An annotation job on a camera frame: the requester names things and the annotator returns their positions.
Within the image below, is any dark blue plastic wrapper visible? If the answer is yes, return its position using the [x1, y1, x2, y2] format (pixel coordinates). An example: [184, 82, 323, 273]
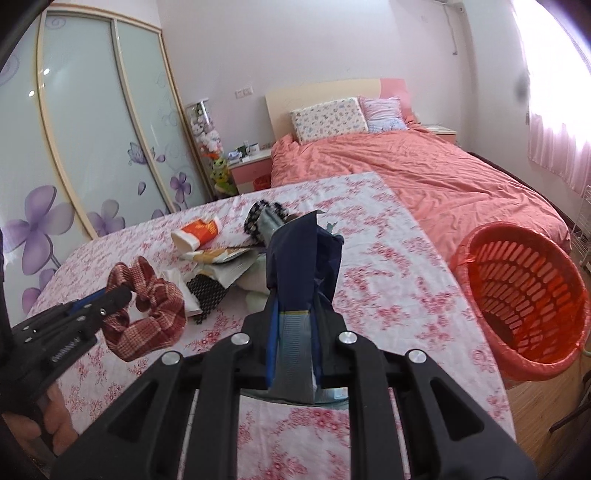
[266, 211, 348, 406]

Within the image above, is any black floral scrunchie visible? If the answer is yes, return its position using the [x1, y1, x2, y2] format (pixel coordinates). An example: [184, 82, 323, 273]
[243, 200, 290, 245]

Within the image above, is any pink striped pillow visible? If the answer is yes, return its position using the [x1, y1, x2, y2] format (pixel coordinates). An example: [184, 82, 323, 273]
[359, 97, 408, 134]

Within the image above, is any white mug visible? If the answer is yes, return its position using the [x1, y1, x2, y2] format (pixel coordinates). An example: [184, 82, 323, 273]
[245, 143, 260, 156]

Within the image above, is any pink window curtain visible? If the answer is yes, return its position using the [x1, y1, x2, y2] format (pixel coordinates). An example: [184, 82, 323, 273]
[528, 114, 590, 195]

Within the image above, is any beige pink headboard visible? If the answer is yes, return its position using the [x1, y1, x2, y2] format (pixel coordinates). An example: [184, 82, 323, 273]
[266, 78, 416, 140]

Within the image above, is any orange plastic laundry basket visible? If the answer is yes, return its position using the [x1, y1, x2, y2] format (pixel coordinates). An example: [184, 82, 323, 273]
[450, 222, 590, 387]

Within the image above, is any red plaid scrunchie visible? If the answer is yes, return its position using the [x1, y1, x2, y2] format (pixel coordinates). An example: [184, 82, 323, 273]
[102, 256, 186, 362]

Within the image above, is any plush toy display tube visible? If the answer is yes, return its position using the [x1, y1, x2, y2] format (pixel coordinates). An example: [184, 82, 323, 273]
[186, 98, 238, 198]

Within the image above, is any small red waste bin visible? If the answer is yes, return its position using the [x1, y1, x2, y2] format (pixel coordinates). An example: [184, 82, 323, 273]
[252, 174, 271, 191]

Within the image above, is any floral print pillow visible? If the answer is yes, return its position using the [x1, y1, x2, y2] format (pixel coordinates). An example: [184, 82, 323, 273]
[290, 97, 369, 143]

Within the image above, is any sliding glass wardrobe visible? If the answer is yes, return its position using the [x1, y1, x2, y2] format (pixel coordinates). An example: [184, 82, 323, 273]
[1, 8, 211, 322]

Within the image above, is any black checkered mesh pouch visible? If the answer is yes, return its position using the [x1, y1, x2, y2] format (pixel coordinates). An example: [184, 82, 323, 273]
[187, 274, 228, 324]

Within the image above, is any crumpled paper trash pile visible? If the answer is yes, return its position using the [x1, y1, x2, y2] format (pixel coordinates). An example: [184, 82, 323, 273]
[158, 246, 267, 318]

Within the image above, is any right nightstand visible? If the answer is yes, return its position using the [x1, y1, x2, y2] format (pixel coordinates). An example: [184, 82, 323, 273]
[423, 125, 457, 145]

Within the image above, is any person's left hand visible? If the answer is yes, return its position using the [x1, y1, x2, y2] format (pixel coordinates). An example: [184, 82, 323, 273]
[0, 382, 80, 451]

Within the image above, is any salmon pink duvet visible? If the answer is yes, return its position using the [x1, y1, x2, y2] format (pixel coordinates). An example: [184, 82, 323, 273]
[271, 128, 571, 260]

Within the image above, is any white wire rack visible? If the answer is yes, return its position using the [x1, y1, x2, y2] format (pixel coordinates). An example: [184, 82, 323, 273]
[571, 185, 591, 271]

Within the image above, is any pink left nightstand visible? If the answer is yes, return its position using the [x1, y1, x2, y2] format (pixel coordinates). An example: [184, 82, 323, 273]
[229, 149, 273, 194]

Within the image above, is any white wall power outlet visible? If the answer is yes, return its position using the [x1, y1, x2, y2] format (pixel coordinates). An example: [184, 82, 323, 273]
[235, 87, 253, 99]

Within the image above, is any floral pink tablecloth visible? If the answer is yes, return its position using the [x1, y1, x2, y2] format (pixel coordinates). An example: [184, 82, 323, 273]
[25, 171, 516, 480]

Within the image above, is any red white paper cup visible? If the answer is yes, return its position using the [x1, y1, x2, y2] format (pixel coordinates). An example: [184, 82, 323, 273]
[170, 217, 221, 253]

